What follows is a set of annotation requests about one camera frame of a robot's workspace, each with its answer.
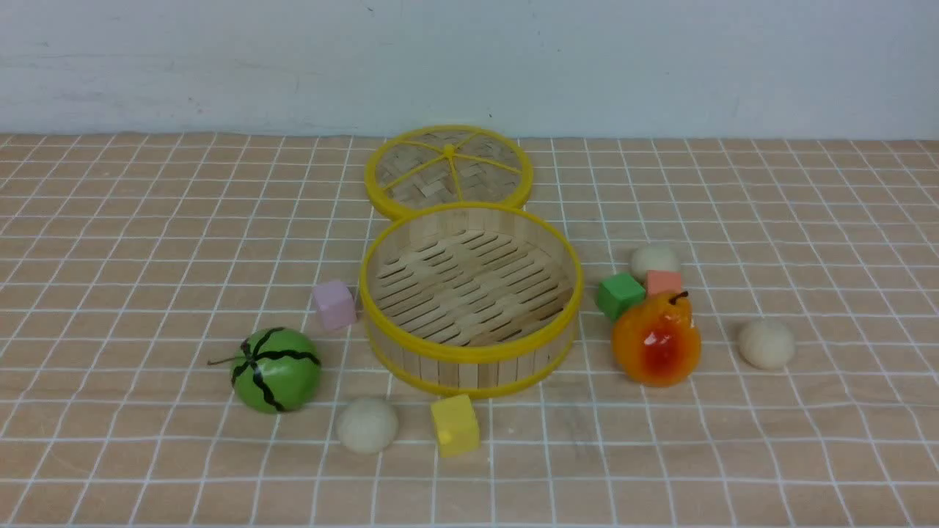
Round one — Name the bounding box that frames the orange toy pear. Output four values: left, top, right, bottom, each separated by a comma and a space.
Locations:
611, 290, 702, 387

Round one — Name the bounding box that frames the pink cube block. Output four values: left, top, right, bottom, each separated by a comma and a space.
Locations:
313, 279, 358, 331

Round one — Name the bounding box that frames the bamboo steamer lid yellow rim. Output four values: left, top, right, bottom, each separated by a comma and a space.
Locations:
363, 125, 534, 220

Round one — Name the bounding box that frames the green toy watermelon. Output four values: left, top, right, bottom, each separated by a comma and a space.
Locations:
207, 326, 322, 414

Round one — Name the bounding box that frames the orange cube block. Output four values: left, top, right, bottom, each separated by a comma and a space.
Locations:
645, 270, 684, 298

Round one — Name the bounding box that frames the green cube block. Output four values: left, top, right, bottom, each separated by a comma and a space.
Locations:
596, 273, 646, 322

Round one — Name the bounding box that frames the bamboo steamer tray yellow rim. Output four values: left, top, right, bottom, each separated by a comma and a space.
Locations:
359, 202, 585, 399

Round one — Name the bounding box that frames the orange checked tablecloth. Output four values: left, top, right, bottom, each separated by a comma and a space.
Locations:
1, 134, 938, 527

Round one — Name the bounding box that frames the yellow cube block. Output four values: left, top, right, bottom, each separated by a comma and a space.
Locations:
430, 394, 481, 458

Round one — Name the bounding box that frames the white bun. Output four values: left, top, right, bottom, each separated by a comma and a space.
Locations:
336, 398, 399, 455
737, 318, 796, 370
629, 243, 682, 284

